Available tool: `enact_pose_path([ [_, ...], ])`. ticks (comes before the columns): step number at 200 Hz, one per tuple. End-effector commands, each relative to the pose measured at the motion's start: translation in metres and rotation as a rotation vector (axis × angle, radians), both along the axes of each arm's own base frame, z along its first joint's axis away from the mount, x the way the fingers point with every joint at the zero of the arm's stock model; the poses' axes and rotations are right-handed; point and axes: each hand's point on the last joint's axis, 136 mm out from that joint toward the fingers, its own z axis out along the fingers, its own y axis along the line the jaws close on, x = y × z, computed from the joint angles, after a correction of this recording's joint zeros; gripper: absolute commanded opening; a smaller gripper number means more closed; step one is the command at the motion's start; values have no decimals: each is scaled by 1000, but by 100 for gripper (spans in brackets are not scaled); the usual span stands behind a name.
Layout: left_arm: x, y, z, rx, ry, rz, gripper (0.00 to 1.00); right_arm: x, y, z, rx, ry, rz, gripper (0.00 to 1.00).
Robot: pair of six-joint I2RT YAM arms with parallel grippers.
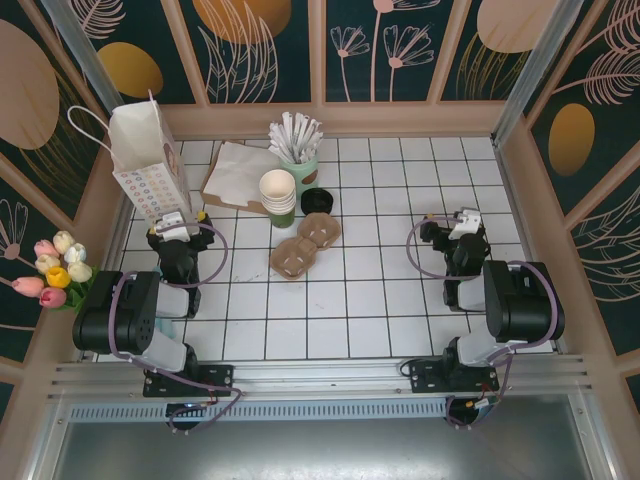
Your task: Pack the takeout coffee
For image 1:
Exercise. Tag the white printed paper bag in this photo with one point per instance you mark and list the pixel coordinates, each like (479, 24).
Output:
(147, 165)

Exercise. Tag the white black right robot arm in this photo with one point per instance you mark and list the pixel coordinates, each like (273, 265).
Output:
(525, 310)

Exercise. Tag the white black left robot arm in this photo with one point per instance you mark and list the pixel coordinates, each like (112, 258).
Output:
(115, 315)

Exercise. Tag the stack of brown napkins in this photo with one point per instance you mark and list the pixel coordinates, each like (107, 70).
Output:
(225, 201)

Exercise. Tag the white paper napkin stack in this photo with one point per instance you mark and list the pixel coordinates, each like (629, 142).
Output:
(240, 170)

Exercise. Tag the stack of green paper cups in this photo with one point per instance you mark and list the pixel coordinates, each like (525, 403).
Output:
(277, 200)

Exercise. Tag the artificial tulip bouquet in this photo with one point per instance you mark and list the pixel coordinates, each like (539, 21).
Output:
(55, 275)

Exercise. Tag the green straw holder cup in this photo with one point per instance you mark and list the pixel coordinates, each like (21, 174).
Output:
(300, 173)

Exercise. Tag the black cup lid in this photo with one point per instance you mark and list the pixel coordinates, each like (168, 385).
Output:
(317, 201)

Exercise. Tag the bundle of paper-wrapped straws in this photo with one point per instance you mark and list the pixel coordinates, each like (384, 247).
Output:
(295, 137)

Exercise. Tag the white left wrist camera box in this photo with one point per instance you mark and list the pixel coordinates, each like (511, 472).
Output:
(172, 227)

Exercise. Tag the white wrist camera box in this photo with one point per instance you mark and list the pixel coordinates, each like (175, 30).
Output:
(462, 225)
(172, 227)

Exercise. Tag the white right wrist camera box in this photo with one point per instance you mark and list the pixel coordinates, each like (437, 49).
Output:
(462, 225)

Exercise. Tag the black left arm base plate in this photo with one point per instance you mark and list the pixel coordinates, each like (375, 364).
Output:
(220, 380)

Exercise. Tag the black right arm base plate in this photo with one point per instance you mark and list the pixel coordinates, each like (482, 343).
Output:
(425, 377)

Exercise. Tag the aluminium rail frame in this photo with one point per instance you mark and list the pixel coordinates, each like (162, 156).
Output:
(320, 375)

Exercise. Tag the aluminium corner post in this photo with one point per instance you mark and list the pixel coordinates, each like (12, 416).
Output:
(89, 60)
(540, 60)

